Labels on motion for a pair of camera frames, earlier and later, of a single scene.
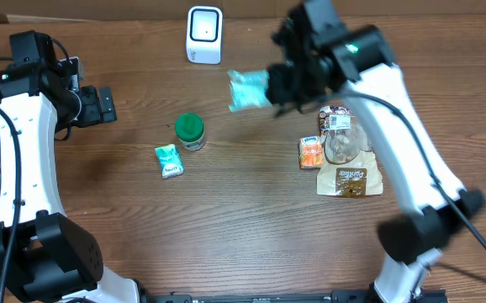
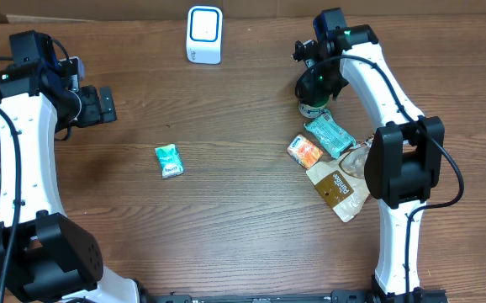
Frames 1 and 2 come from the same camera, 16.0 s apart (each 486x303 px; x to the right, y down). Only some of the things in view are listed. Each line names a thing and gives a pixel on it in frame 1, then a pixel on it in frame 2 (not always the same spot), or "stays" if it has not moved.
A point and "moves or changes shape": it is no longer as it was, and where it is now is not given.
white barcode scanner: (204, 34) stays
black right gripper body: (287, 85) -> (325, 82)
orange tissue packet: (311, 151) moves or changes shape
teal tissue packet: (170, 162) stays
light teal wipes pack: (249, 89) -> (333, 137)
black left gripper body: (92, 112) stays
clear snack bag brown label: (350, 166) moves or changes shape
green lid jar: (190, 130) -> (313, 109)
